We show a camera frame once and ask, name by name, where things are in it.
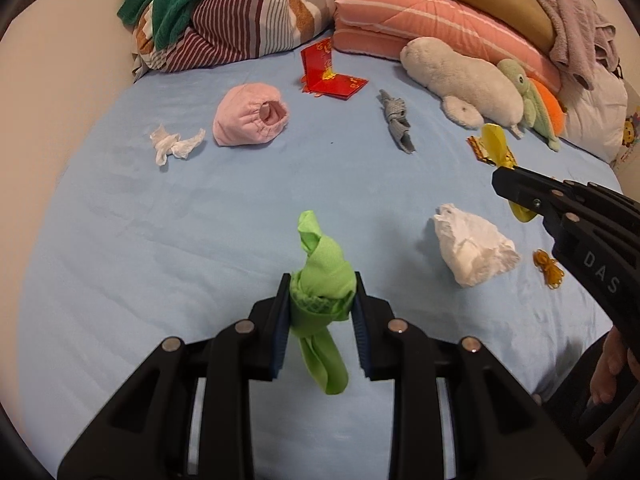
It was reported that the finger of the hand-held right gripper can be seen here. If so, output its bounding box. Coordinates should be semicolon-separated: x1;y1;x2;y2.
491;166;640;221
547;212;640;346

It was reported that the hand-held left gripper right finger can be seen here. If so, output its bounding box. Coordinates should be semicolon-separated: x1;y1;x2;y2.
350;271;588;480

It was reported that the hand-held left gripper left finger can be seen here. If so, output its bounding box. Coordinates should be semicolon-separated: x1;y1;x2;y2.
56;272;293;480

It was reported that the yellow plastic wrapper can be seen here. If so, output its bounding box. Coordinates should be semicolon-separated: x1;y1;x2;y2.
480;123;543;223

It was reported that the green cloth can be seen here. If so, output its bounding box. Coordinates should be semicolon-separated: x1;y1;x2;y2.
290;210;357;396

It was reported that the grey sock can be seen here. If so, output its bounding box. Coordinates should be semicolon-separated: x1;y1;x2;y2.
377;89;417;156

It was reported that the red paper envelope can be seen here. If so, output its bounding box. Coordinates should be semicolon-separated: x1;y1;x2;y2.
300;37;369;101

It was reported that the pink elastic cloth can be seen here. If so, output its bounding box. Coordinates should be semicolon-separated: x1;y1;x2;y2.
212;83;291;148

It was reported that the person's right hand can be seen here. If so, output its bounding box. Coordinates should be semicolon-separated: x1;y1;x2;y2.
592;330;631;402

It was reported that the red snack wrapper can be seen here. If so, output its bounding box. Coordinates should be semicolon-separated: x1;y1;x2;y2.
466;136;496;163

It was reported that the crumpled white paper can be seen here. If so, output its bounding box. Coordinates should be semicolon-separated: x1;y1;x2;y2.
432;203;522;288

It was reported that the green turtle plush orange shell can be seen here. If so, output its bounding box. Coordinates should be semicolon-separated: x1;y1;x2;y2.
496;58;568;151

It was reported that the white pillow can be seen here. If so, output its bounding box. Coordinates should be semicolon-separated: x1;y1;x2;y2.
560;67;630;161

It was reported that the white plush seal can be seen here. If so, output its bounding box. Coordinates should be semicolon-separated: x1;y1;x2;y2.
400;37;526;138

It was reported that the blue bed sheet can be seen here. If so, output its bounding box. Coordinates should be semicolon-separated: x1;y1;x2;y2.
17;52;623;480

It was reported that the person's dark clothing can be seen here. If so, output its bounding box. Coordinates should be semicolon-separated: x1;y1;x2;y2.
542;337;640;480

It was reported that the mauve towel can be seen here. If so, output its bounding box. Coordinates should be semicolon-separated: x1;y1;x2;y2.
517;0;618;88

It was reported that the pink striped quilt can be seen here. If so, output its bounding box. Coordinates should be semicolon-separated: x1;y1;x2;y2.
332;0;563;93

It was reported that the crumpled white tissue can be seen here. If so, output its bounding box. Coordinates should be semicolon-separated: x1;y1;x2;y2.
150;123;207;167

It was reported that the brown striped quilt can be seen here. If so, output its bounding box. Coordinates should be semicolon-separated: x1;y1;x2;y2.
132;0;337;81

